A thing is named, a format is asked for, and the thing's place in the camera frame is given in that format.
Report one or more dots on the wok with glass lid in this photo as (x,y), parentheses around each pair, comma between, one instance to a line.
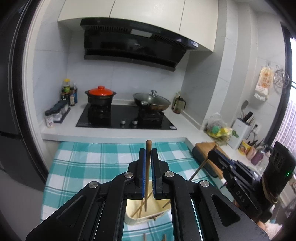
(151,101)

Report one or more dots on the dark refrigerator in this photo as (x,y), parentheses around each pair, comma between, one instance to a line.
(19,155)

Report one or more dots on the hanging noodle bag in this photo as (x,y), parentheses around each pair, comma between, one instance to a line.
(263,83)

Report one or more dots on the hanging wire rack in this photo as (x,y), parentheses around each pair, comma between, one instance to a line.
(281,79)

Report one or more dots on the window frame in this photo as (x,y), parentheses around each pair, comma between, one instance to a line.
(285,94)

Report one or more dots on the glass teapot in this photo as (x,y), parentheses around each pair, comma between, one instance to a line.
(178,104)

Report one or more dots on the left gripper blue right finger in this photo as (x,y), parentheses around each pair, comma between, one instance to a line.
(157,173)

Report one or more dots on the yellow printed mug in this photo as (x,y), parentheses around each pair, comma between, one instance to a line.
(244,147)

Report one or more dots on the purple bottle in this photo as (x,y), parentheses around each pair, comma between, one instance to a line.
(258,156)

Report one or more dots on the black tray under board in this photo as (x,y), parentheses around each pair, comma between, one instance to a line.
(199,157)

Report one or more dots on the cream utensil holder box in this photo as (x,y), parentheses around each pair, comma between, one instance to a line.
(154,209)

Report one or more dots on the teal plaid tablecloth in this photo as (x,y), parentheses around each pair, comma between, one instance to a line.
(76,164)

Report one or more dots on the white upper cabinets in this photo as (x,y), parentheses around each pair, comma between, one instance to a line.
(195,20)

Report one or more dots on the spice jar rack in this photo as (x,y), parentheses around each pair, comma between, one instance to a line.
(57,113)

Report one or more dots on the wooden cutting board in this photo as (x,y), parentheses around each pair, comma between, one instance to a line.
(205,147)

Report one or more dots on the sauce bottles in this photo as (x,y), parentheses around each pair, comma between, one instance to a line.
(69,92)

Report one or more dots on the bag of sponges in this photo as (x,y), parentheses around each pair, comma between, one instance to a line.
(218,130)

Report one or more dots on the black range hood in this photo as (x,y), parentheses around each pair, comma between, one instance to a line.
(133,42)

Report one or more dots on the white knife block holder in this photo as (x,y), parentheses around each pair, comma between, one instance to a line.
(240,127)

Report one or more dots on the black gas cooktop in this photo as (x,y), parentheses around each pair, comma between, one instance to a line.
(123,117)

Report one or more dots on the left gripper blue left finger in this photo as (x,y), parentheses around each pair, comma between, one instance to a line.
(140,174)

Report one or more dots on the black pot orange lid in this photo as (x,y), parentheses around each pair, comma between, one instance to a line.
(100,96)

